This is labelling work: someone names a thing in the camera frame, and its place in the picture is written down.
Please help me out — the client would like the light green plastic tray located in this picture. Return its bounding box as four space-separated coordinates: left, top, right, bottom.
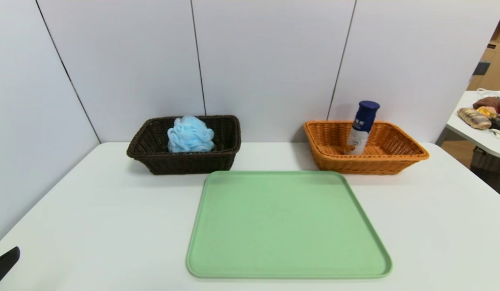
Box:
186 170 393 279

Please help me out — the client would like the white background table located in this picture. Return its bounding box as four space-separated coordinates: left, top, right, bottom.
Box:
446 90 500 159

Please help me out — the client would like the orange wicker basket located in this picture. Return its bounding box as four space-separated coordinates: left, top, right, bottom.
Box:
304 120 430 175

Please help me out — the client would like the white yogurt bottle blue cap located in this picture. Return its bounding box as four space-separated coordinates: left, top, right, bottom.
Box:
344 101 380 156

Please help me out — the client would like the dark basket under background table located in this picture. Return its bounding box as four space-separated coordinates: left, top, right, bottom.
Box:
471 146 500 200

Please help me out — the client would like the light blue bath loofah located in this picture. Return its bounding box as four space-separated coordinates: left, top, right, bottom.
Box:
167 116 215 153

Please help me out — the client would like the dark brown wicker basket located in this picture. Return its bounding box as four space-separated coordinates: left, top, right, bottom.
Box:
127 115 242 175

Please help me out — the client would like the wooden shelf unit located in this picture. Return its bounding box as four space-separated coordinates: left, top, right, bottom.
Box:
468 8 500 90

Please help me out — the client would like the dark brown food item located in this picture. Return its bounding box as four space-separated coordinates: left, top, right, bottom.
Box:
473 96 500 110

